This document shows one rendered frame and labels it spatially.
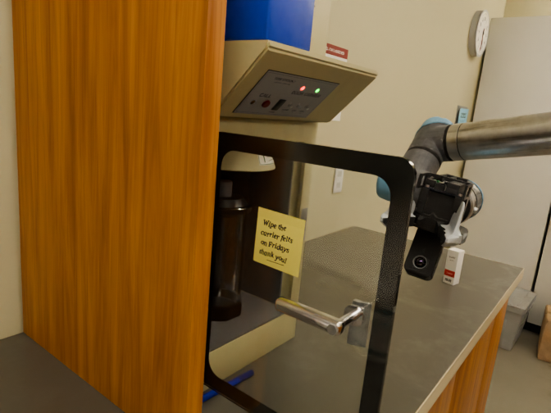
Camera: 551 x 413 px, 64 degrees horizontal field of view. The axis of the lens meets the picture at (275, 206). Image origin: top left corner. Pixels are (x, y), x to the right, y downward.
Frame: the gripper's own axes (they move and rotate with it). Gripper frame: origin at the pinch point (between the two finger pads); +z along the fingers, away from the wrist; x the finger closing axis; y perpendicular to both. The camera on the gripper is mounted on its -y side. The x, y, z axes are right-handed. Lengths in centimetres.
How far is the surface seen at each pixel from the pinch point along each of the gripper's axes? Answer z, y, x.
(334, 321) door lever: 16.5, -8.3, -2.0
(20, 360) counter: 19, -42, -57
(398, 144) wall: -175, 2, -57
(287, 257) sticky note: 11.0, -5.8, -12.1
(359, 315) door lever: 12.2, -8.5, -0.7
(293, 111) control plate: -6.0, 11.8, -25.8
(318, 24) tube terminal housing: -16.9, 27.9, -30.8
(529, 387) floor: -223, -116, 39
